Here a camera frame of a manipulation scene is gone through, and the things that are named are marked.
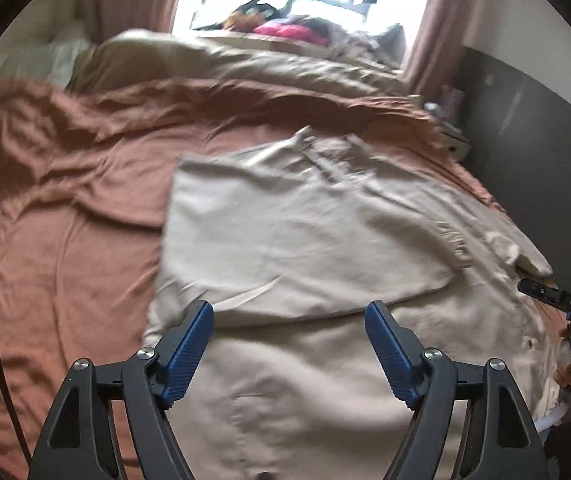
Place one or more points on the brown blanket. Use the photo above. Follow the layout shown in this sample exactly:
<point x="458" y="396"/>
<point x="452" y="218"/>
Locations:
<point x="65" y="200"/>

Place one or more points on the beige duvet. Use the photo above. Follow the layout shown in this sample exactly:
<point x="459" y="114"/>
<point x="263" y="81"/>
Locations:
<point x="215" y="60"/>

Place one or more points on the dark patterned cloth pile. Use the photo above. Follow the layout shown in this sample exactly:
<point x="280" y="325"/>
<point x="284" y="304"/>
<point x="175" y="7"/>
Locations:
<point x="240" y="17"/>

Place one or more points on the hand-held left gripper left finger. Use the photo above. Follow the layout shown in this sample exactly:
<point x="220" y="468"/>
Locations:
<point x="190" y="355"/>

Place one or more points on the pink cloth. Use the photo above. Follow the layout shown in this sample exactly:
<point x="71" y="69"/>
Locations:
<point x="285" y="30"/>

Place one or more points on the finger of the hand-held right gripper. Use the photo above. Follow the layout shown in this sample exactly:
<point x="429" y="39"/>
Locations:
<point x="545" y="292"/>

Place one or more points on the white bedside box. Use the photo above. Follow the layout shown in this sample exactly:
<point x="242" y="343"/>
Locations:
<point x="453" y="137"/>

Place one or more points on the white pillow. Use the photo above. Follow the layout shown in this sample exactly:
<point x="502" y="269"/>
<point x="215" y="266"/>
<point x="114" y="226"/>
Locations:
<point x="60" y="55"/>

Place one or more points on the beige shirt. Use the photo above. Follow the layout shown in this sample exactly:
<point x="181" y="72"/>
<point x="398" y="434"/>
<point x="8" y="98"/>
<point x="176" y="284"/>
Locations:
<point x="315" y="240"/>

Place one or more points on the grey cloth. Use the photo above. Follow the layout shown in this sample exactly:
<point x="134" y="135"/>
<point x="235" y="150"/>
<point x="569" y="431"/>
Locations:
<point x="380" y="42"/>

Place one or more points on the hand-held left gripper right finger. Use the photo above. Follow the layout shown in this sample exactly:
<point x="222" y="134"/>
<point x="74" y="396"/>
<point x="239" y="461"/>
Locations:
<point x="390" y="355"/>

